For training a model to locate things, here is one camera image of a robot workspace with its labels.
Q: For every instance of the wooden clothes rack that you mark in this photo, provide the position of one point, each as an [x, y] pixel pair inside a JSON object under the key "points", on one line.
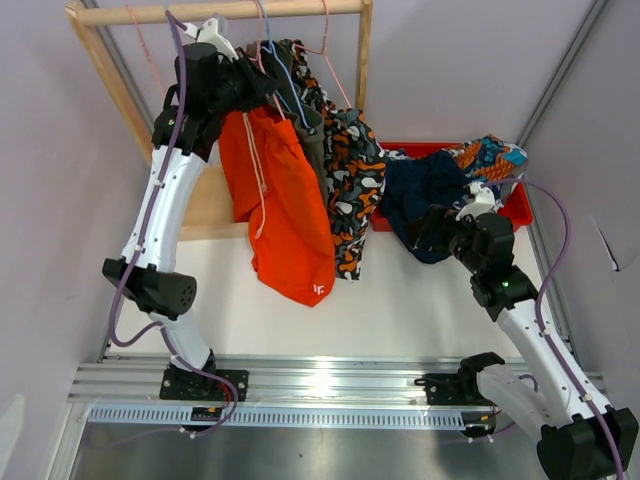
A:
{"points": [[208, 215]]}

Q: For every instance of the pink hanger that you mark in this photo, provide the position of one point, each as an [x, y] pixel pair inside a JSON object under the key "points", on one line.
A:
{"points": [[146, 51], [263, 46], [324, 53]]}

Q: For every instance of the aluminium mounting rail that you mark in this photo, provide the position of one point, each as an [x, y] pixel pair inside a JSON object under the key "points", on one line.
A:
{"points": [[274, 381]]}

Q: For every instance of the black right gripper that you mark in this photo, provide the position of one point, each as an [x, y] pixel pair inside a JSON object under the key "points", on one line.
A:
{"points": [[437, 219]]}

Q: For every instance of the colourful graphic print shorts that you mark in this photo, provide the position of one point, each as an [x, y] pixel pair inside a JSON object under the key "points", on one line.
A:
{"points": [[489, 159]]}

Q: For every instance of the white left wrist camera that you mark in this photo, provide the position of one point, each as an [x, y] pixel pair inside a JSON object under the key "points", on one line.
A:
{"points": [[210, 33]]}

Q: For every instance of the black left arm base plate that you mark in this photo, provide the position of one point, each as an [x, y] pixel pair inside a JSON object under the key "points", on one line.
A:
{"points": [[179, 384]]}

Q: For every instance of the olive grey shorts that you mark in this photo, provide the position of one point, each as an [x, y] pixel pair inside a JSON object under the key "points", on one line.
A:
{"points": [[307, 135]]}

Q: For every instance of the red plastic tray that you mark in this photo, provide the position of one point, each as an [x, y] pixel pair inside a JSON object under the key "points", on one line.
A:
{"points": [[517, 208]]}

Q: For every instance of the white slotted cable duct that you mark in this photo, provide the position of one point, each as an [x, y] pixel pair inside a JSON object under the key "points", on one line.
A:
{"points": [[412, 419]]}

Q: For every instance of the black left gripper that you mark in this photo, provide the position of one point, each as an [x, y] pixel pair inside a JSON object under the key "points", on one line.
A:
{"points": [[259, 87]]}

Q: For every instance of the light blue middle hanger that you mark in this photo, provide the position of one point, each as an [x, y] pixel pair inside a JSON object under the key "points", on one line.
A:
{"points": [[289, 94]]}

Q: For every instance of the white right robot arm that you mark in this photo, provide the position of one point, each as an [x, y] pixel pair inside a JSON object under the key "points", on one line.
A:
{"points": [[577, 432]]}

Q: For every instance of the navy blue shorts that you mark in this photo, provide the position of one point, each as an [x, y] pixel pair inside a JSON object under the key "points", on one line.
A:
{"points": [[411, 186]]}

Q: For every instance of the orange black camouflage shorts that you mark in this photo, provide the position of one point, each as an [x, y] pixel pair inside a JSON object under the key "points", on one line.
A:
{"points": [[354, 165]]}

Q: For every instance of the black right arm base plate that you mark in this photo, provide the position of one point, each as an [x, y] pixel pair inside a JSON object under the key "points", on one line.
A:
{"points": [[448, 389]]}

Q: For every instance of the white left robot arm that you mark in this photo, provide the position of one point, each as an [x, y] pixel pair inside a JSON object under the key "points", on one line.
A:
{"points": [[212, 82]]}

